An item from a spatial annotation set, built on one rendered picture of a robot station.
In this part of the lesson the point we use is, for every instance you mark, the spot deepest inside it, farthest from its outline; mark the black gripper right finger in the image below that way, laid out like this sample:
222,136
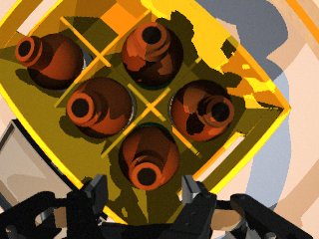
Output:
227,215

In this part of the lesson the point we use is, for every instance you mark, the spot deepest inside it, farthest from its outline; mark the grey square tray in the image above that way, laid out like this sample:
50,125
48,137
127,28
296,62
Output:
22,173

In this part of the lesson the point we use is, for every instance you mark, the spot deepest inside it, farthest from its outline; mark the yellow crate with dividers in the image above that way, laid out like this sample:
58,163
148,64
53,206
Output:
208,49

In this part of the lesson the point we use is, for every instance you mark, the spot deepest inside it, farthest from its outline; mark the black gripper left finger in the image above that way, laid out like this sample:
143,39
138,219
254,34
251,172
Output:
18,222

